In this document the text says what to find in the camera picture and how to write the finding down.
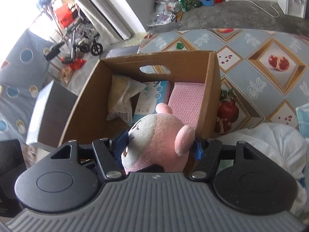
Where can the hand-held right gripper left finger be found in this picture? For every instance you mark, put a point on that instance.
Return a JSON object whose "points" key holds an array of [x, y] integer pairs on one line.
{"points": [[122, 141]]}

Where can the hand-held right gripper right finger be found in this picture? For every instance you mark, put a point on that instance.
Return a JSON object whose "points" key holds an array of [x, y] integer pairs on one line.
{"points": [[198, 149]]}

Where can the pink plush toy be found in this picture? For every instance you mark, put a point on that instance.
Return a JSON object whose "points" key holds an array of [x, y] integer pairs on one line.
{"points": [[157, 140]]}

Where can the brown cardboard box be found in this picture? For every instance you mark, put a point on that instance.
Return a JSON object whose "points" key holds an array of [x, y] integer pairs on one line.
{"points": [[91, 106]]}

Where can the clear packet of white cloth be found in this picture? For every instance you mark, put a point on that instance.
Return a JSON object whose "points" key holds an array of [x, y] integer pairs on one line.
{"points": [[118, 94]]}

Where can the pink dishcloth pack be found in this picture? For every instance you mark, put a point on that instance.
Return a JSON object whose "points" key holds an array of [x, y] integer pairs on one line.
{"points": [[185, 101]]}

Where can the blue face mask packet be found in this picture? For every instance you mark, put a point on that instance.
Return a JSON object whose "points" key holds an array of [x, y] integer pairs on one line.
{"points": [[154, 91]]}

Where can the white plastic bag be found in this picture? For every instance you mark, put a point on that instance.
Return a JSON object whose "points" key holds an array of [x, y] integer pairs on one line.
{"points": [[265, 145]]}

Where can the brown white stool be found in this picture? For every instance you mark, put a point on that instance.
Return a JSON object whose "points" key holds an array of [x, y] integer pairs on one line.
{"points": [[58, 116]]}

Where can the red plastic wrapper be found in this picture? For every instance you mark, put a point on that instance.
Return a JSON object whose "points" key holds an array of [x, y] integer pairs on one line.
{"points": [[77, 64]]}

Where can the folding wheelchair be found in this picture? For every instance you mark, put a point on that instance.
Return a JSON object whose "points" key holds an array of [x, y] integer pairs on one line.
{"points": [[95, 49]]}

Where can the teal cloth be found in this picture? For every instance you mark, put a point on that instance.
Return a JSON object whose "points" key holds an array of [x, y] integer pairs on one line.
{"points": [[303, 118]]}

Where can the fruit print table mat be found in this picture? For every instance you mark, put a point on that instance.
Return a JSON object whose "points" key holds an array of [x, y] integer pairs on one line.
{"points": [[253, 53]]}

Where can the black patterned box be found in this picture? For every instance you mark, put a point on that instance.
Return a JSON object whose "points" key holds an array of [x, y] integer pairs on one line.
{"points": [[9, 174]]}

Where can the grey-blue circle print blanket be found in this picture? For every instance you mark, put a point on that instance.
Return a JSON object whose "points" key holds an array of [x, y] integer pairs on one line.
{"points": [[14, 82]]}

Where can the red plastic crate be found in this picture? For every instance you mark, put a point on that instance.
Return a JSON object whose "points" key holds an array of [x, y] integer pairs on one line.
{"points": [[64, 14]]}

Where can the white food packet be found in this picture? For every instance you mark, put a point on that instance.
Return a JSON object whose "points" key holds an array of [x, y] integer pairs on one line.
{"points": [[164, 6]]}

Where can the green can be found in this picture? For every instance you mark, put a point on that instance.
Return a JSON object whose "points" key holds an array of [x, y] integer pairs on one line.
{"points": [[184, 4]]}

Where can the blue bowl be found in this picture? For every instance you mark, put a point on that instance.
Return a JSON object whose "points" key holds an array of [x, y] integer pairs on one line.
{"points": [[207, 2]]}

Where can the white water dispenser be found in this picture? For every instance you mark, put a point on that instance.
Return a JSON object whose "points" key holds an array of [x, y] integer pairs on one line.
{"points": [[294, 4]]}

